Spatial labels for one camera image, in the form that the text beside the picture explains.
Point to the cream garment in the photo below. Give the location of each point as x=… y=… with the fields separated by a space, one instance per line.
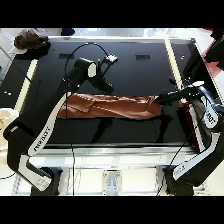
x=7 y=121

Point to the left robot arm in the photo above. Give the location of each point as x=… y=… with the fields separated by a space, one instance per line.
x=50 y=123

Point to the black garment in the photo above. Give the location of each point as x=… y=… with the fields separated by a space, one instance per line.
x=215 y=50
x=38 y=52

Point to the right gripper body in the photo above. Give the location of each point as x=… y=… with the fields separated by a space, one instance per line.
x=170 y=96

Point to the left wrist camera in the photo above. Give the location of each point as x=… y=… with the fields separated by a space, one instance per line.
x=109 y=60

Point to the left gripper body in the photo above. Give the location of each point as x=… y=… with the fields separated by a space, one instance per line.
x=102 y=86

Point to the grey garment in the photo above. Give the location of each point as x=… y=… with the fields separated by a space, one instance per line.
x=199 y=116

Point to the brown shirt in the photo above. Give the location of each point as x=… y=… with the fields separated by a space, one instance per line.
x=113 y=107

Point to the silver frame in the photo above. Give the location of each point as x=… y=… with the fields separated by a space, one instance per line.
x=111 y=181

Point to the dark brown garment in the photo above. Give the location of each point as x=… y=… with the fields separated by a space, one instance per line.
x=30 y=37

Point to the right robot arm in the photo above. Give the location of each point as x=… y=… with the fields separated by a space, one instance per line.
x=206 y=153

